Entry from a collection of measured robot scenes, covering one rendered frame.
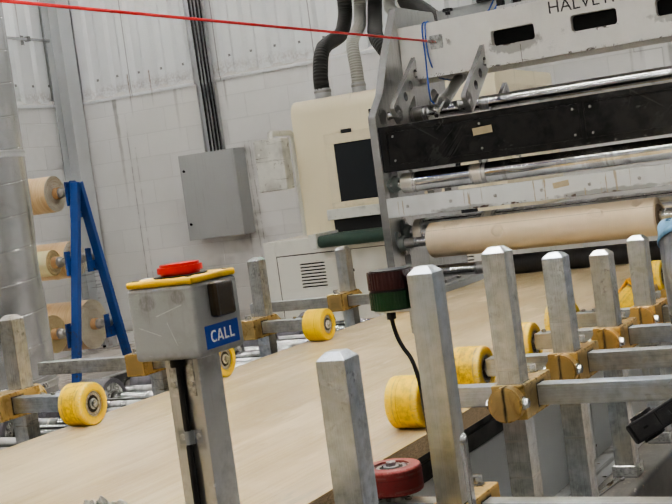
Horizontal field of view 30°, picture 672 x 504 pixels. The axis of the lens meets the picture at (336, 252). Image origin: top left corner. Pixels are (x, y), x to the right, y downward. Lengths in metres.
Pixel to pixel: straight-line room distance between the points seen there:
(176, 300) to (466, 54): 3.55
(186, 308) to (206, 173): 10.68
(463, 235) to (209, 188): 7.58
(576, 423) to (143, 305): 1.08
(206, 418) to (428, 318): 0.51
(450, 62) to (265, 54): 7.16
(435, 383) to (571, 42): 2.98
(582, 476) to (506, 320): 0.38
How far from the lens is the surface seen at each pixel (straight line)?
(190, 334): 1.07
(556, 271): 2.01
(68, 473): 1.98
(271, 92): 11.63
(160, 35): 12.28
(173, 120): 12.16
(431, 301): 1.54
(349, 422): 1.33
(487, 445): 2.24
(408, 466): 1.65
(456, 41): 4.58
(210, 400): 1.11
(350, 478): 1.34
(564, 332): 2.02
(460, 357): 2.12
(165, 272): 1.09
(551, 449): 2.55
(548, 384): 1.82
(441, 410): 1.56
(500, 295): 1.77
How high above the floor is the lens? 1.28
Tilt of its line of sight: 3 degrees down
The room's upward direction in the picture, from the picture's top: 8 degrees counter-clockwise
